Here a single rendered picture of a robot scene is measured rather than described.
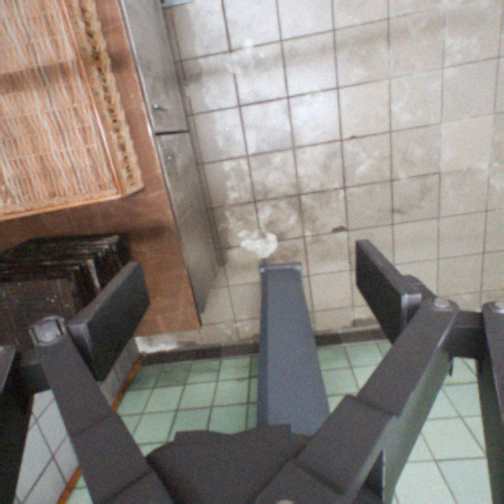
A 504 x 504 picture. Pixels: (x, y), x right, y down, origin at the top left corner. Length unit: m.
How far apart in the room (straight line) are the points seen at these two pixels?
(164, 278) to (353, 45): 1.12
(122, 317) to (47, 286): 0.68
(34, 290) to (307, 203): 1.11
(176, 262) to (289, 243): 0.71
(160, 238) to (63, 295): 0.32
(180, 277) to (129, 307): 0.88
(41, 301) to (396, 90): 1.41
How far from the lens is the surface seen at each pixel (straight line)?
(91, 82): 0.89
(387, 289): 0.16
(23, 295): 0.91
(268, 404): 0.92
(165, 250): 1.05
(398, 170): 1.63
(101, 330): 0.17
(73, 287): 0.82
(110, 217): 1.07
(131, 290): 0.20
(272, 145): 1.53
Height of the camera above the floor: 1.52
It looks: 69 degrees down
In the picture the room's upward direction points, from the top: 173 degrees counter-clockwise
